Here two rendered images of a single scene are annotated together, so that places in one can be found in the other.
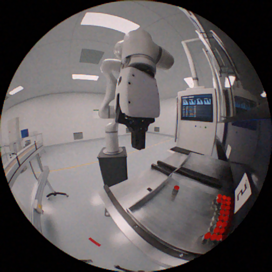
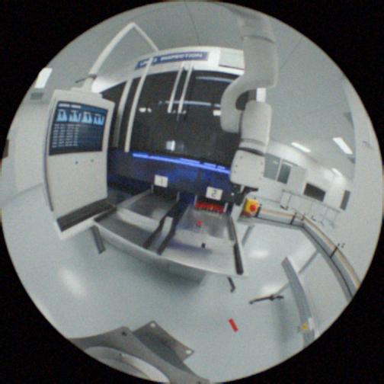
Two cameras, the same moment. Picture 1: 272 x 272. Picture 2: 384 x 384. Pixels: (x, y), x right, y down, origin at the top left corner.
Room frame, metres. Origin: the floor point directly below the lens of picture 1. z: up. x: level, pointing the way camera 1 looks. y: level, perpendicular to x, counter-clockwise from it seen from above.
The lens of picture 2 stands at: (0.52, 0.13, 1.20)
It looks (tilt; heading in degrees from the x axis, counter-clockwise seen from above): 18 degrees down; 227
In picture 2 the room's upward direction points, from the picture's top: 11 degrees clockwise
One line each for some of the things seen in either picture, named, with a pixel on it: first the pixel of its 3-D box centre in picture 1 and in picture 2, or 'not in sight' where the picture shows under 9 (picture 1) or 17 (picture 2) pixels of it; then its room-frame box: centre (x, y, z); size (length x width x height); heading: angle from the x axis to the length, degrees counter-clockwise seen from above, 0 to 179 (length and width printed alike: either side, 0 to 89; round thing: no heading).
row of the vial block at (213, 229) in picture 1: (217, 218); (209, 210); (0.01, -0.23, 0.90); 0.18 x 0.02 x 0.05; 129
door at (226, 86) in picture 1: (224, 80); (148, 107); (0.33, -0.66, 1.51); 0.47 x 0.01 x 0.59; 129
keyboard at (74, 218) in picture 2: (187, 152); (84, 212); (0.72, -0.58, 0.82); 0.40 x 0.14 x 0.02; 33
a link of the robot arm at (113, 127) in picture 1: (114, 118); not in sight; (0.70, 0.19, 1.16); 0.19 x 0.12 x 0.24; 114
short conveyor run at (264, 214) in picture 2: not in sight; (273, 213); (-0.47, 0.08, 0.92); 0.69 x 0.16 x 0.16; 129
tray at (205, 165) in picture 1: (209, 167); (152, 203); (0.28, -0.44, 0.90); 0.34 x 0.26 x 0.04; 39
